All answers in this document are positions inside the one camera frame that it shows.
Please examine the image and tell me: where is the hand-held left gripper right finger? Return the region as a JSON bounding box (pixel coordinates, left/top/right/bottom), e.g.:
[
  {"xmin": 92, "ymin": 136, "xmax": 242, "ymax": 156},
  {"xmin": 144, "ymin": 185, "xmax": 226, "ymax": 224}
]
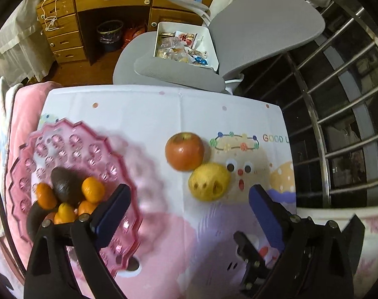
[{"xmin": 249, "ymin": 184, "xmax": 366, "ymax": 299}]

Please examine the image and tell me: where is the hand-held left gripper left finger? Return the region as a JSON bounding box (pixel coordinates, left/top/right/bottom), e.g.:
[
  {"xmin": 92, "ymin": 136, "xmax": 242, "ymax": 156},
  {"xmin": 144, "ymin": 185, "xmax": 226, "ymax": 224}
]
[{"xmin": 23, "ymin": 184, "xmax": 132, "ymax": 299}]

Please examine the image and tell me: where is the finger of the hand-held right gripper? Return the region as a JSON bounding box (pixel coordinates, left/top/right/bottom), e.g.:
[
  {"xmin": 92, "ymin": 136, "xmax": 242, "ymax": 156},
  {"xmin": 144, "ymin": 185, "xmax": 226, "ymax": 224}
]
[{"xmin": 233, "ymin": 231, "xmax": 271, "ymax": 291}]

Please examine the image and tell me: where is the orange tangerine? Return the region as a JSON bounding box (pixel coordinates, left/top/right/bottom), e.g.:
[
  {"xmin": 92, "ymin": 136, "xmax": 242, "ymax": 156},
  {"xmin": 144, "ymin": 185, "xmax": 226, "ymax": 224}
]
[
  {"xmin": 81, "ymin": 176, "xmax": 105, "ymax": 203},
  {"xmin": 78, "ymin": 200, "xmax": 99, "ymax": 217},
  {"xmin": 36, "ymin": 183, "xmax": 58, "ymax": 210}
]

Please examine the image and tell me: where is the dark avocado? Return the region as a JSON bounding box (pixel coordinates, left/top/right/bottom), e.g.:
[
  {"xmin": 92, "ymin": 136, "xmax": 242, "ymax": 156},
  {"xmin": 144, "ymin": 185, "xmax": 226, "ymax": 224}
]
[{"xmin": 50, "ymin": 167, "xmax": 84, "ymax": 208}]

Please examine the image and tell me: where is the yellow pear with holes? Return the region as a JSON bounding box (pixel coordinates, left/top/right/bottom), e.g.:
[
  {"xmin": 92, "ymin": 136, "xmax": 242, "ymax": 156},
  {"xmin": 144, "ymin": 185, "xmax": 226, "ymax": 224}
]
[{"xmin": 188, "ymin": 162, "xmax": 231, "ymax": 202}]

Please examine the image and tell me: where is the pink plastic fruit plate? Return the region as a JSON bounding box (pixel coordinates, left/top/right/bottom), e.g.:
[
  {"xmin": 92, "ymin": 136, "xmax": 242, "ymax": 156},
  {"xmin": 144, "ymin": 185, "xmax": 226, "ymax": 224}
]
[{"xmin": 8, "ymin": 118, "xmax": 144, "ymax": 276}]

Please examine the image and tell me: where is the small yellow orange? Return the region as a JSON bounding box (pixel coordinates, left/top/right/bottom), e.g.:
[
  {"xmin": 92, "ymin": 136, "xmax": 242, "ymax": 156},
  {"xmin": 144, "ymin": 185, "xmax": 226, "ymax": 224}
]
[{"xmin": 53, "ymin": 202, "xmax": 77, "ymax": 225}]

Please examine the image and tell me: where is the red apple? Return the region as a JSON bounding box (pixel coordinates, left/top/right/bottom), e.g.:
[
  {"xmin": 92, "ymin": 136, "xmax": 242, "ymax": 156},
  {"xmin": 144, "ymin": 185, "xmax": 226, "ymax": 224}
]
[{"xmin": 165, "ymin": 132, "xmax": 206, "ymax": 172}]

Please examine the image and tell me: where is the metal railing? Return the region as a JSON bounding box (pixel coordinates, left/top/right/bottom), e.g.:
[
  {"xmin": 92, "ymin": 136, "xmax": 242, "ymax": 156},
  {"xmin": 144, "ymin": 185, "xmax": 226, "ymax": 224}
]
[{"xmin": 239, "ymin": 0, "xmax": 378, "ymax": 209}]

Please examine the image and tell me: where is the cartoon printed tablecloth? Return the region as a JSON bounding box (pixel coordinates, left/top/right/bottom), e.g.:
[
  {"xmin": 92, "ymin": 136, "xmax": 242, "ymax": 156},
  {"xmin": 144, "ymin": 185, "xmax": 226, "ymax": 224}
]
[{"xmin": 36, "ymin": 84, "xmax": 298, "ymax": 299}]

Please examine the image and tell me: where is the pink blanket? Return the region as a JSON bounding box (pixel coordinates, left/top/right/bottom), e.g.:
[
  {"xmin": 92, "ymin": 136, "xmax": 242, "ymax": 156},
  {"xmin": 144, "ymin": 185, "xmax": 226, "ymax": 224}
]
[{"xmin": 6, "ymin": 81, "xmax": 63, "ymax": 262}]

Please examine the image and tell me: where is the pile of snack packets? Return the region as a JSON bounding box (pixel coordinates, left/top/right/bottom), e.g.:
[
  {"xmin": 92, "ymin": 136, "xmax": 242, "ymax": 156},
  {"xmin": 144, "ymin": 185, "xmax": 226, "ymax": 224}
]
[{"xmin": 158, "ymin": 30, "xmax": 210, "ymax": 66}]

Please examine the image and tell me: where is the dark trash bin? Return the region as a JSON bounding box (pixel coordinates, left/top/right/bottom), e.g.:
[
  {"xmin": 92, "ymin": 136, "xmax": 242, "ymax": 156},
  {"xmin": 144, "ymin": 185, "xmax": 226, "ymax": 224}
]
[{"xmin": 97, "ymin": 19, "xmax": 125, "ymax": 53}]

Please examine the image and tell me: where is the red bag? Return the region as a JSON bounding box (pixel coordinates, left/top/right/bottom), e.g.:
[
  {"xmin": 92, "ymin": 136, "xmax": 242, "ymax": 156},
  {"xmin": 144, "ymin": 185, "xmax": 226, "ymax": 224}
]
[{"xmin": 123, "ymin": 23, "xmax": 147, "ymax": 49}]

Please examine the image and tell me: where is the grey office chair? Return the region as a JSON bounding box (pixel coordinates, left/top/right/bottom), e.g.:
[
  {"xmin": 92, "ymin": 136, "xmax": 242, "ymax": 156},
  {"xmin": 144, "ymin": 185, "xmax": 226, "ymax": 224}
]
[{"xmin": 112, "ymin": 0, "xmax": 342, "ymax": 95}]

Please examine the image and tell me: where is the white lace curtain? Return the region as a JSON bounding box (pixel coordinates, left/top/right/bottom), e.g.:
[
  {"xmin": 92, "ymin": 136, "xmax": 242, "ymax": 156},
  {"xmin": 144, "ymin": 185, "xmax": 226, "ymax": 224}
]
[{"xmin": 0, "ymin": 0, "xmax": 59, "ymax": 84}]

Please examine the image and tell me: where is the white storage box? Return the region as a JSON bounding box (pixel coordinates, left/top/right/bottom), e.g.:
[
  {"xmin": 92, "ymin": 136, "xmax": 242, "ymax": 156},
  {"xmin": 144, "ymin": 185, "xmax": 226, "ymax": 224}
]
[{"xmin": 153, "ymin": 22, "xmax": 220, "ymax": 73}]

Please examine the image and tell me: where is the white charging cable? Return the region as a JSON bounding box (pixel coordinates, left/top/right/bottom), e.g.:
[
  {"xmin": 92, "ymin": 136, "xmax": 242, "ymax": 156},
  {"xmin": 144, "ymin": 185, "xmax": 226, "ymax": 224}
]
[{"xmin": 41, "ymin": 0, "xmax": 60, "ymax": 32}]

